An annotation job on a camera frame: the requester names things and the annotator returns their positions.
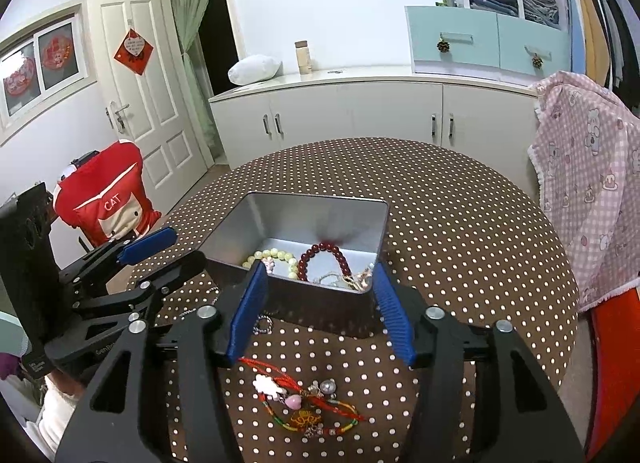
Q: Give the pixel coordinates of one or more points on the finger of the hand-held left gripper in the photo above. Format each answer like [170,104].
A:
[175,270]
[150,243]

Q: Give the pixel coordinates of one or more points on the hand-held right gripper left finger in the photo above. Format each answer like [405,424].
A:
[247,313]

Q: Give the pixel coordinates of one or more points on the red diamond door decoration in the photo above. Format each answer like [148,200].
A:
[132,50]

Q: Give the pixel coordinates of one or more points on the pale blue object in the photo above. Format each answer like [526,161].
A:
[10,335]

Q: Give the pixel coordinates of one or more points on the grey folded clothes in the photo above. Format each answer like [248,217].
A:
[540,8]

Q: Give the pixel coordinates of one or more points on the white panel door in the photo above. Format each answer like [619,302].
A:
[150,108]

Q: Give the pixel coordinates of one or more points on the red plastic chair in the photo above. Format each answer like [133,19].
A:
[615,368]

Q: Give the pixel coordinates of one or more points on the silver bell charms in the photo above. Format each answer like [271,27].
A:
[327,386]

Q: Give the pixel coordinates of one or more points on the white framed window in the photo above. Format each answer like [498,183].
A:
[34,63]

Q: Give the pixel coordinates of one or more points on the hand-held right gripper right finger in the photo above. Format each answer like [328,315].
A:
[395,313]

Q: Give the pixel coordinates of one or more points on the black and white printer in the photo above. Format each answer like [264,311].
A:
[82,161]

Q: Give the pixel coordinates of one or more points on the grey metal tin box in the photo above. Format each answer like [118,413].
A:
[300,218]

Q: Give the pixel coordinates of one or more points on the pink heart charm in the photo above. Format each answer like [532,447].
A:
[294,400]

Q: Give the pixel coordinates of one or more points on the pinecone ornament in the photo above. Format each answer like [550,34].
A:
[443,46]
[537,62]

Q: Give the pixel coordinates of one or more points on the person's left forearm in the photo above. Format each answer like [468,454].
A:
[55,413]

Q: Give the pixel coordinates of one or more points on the red paper cutting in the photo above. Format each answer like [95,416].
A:
[57,54]
[19,77]

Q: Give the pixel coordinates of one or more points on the white sideboard cabinet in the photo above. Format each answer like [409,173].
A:
[350,108]

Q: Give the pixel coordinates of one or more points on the pink checked printed blanket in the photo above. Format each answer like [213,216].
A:
[585,168]

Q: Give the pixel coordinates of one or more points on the green curtain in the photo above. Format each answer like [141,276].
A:
[195,43]

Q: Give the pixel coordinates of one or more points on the row of hanging clothes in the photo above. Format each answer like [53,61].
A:
[595,28]

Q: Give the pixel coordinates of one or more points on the beige bottle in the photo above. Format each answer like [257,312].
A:
[302,59]

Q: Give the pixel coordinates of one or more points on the round table, polka-dot cloth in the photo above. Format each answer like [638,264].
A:
[450,243]

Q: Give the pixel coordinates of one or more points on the white stuffed bag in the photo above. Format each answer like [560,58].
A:
[252,69]

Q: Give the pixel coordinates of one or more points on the light blue drawer unit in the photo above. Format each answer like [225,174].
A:
[470,57]

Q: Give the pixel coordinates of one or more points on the white cloud hair clip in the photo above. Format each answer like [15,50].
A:
[266,385]

